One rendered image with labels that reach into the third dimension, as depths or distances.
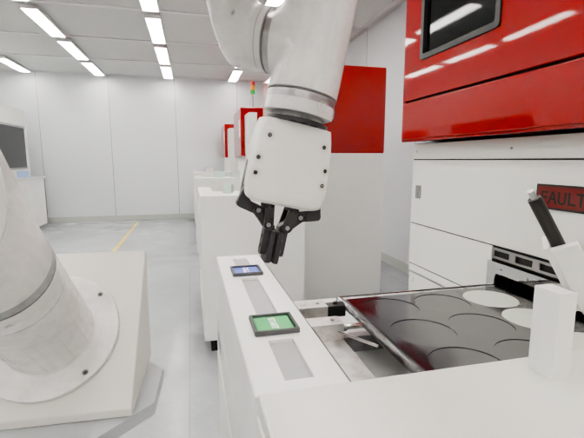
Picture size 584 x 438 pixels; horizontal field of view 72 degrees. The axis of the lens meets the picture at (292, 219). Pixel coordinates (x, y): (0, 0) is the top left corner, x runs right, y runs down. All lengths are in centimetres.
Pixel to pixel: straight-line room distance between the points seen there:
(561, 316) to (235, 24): 44
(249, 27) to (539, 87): 57
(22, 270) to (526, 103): 85
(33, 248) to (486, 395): 46
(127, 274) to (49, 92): 821
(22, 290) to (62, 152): 827
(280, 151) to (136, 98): 814
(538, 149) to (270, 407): 75
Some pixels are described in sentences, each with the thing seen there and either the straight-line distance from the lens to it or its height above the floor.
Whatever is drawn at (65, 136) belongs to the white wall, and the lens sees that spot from 874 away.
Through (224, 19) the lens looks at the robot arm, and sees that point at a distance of 49.
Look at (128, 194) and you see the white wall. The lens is 855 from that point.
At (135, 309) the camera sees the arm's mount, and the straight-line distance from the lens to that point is 70.
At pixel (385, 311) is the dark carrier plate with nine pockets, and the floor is 90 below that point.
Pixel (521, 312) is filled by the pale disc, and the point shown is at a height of 90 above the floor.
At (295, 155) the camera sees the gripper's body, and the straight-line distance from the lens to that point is 47.
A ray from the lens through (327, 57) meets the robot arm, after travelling 48.
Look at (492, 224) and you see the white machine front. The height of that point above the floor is 102.
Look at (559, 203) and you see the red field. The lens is 91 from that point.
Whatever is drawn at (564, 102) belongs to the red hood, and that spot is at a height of 127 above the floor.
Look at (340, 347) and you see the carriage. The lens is 67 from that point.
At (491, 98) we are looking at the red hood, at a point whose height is 130.
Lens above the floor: 117
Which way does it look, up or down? 8 degrees down
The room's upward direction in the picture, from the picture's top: straight up
